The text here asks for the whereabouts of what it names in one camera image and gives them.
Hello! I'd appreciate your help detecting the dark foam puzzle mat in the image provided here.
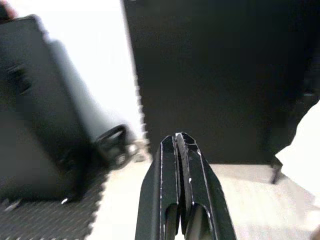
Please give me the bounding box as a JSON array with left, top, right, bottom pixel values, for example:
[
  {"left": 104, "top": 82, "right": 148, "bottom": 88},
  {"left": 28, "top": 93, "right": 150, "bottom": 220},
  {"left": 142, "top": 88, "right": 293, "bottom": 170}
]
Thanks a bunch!
[{"left": 0, "top": 172, "right": 109, "bottom": 240}]

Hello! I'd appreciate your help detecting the blue fabric headboard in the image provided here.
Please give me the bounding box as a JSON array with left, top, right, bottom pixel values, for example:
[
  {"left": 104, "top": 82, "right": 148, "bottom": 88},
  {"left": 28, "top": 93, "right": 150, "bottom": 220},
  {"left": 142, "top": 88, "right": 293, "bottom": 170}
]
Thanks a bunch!
[{"left": 271, "top": 0, "right": 320, "bottom": 185}]

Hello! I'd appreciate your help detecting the black bag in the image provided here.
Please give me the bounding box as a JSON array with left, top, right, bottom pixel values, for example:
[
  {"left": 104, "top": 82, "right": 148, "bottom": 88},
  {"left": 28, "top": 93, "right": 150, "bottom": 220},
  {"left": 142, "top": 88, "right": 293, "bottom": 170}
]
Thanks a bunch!
[{"left": 0, "top": 13, "right": 101, "bottom": 202}]

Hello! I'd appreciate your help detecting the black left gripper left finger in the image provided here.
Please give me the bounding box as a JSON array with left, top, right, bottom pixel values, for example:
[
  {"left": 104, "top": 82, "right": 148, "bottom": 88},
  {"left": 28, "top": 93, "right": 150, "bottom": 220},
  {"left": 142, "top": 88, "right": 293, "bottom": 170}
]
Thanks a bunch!
[{"left": 134, "top": 134, "right": 182, "bottom": 240}]

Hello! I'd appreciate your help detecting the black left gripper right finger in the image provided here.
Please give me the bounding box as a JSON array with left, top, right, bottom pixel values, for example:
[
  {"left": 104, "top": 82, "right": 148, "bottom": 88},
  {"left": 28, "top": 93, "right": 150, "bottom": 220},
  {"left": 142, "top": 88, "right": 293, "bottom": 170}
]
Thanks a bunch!
[{"left": 175, "top": 131, "right": 239, "bottom": 240}]

